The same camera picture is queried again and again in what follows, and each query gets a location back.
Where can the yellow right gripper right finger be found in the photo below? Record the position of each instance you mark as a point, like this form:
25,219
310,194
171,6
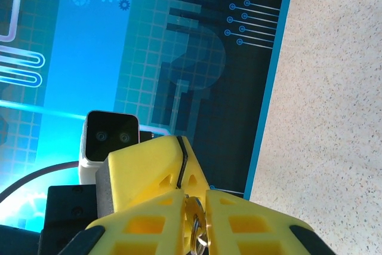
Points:
268,225

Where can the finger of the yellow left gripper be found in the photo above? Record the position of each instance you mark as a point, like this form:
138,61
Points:
143,168
194,174

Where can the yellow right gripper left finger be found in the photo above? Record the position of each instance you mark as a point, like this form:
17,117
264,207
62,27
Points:
149,216

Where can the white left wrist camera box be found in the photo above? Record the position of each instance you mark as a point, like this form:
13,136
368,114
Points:
101,129

